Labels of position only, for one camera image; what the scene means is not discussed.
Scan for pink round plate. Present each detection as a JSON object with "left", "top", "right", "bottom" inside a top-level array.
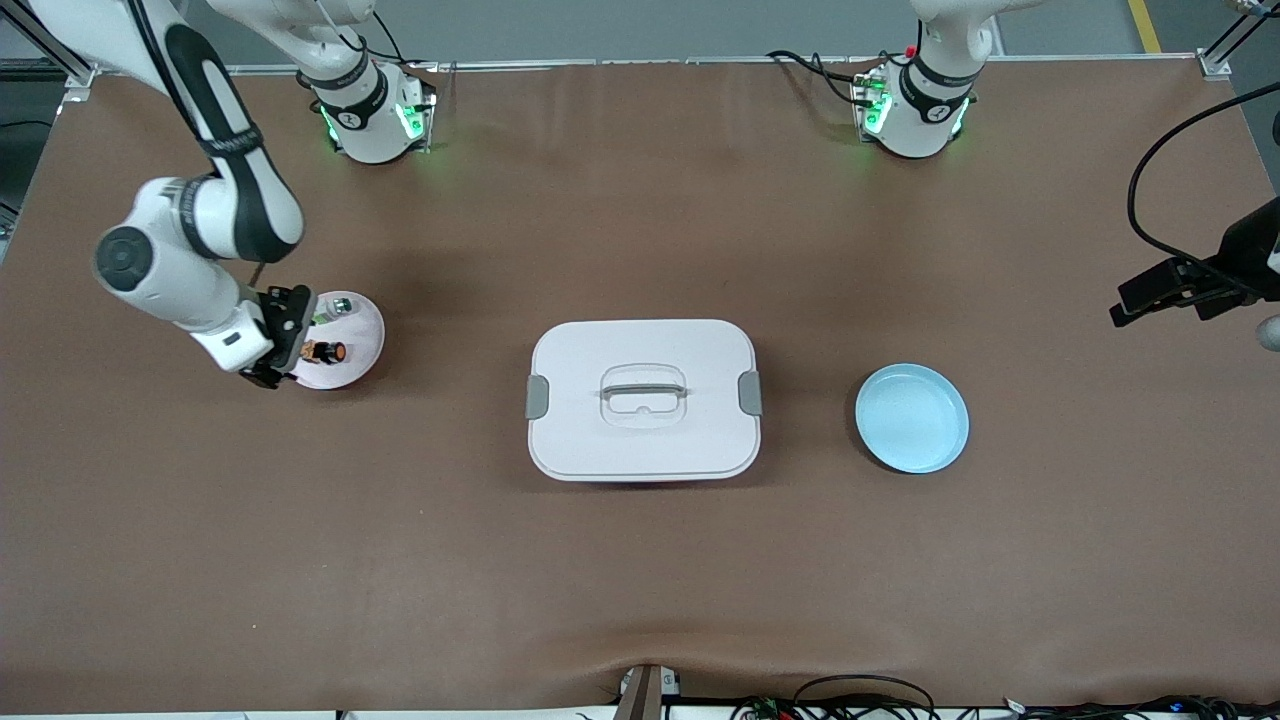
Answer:
[{"left": 285, "top": 291, "right": 386, "bottom": 391}]

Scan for light blue round plate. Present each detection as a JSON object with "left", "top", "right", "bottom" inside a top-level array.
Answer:
[{"left": 855, "top": 363, "right": 970, "bottom": 475}]

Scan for white lidded storage box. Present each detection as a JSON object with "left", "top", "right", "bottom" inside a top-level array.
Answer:
[{"left": 526, "top": 319, "right": 763, "bottom": 483}]

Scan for brown table mat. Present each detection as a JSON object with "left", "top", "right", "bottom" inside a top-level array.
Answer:
[{"left": 0, "top": 55, "right": 1280, "bottom": 716}]

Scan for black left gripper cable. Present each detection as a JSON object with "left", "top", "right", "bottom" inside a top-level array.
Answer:
[{"left": 1128, "top": 78, "right": 1280, "bottom": 273}]

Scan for aluminium frame post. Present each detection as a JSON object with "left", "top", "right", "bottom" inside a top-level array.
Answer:
[
  {"left": 1198, "top": 0, "right": 1280, "bottom": 77},
  {"left": 0, "top": 0, "right": 101, "bottom": 93}
]

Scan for black right base cable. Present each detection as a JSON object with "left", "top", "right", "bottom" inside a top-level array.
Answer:
[{"left": 370, "top": 10, "right": 408, "bottom": 67}]

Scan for black left base cables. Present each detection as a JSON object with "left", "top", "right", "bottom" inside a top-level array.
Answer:
[{"left": 765, "top": 48, "right": 883, "bottom": 107}]

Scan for black cable bundle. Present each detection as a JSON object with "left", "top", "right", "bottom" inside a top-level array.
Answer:
[{"left": 1000, "top": 693, "right": 1280, "bottom": 720}]

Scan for black cable loop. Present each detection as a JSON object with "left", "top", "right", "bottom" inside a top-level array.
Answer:
[{"left": 793, "top": 674, "right": 938, "bottom": 720}]

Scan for metal table edge bracket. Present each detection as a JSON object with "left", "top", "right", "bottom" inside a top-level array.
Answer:
[{"left": 615, "top": 663, "right": 683, "bottom": 720}]

